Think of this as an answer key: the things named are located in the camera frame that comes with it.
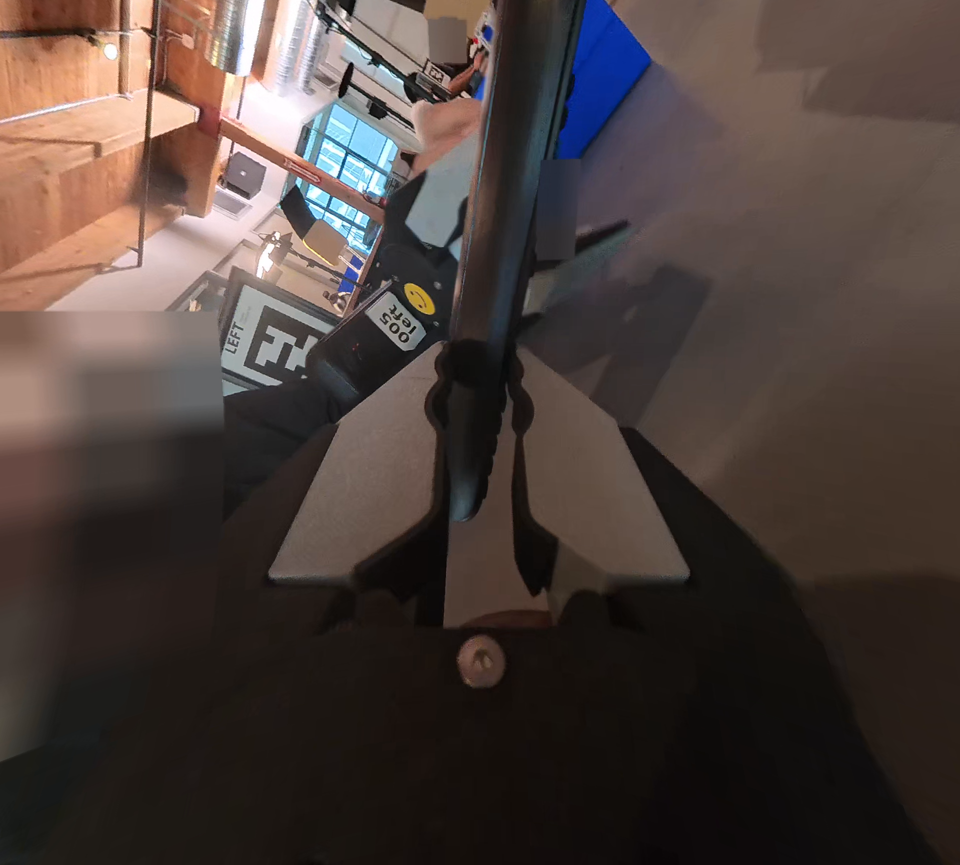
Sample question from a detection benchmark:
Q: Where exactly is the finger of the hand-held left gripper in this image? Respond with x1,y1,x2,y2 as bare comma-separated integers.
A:
414,128,483,253
534,158,631,274

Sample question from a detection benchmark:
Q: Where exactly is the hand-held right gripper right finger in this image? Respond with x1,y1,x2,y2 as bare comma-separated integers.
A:
512,355,691,596

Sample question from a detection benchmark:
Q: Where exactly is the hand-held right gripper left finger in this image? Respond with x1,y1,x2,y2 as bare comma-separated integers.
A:
268,342,451,600

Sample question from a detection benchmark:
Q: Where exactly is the black remote control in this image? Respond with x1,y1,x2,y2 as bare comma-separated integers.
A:
442,0,590,523

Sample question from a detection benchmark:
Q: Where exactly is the blue storage bin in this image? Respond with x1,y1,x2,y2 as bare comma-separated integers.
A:
555,0,652,163

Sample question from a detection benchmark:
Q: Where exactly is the person's left hand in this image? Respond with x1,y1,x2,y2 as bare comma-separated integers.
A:
411,97,483,159

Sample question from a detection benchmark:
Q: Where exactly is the black white marker sign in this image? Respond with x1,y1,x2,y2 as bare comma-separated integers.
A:
221,267,340,397

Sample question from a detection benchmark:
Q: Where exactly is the reddish wooden post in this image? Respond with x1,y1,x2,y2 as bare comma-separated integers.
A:
219,117,393,208

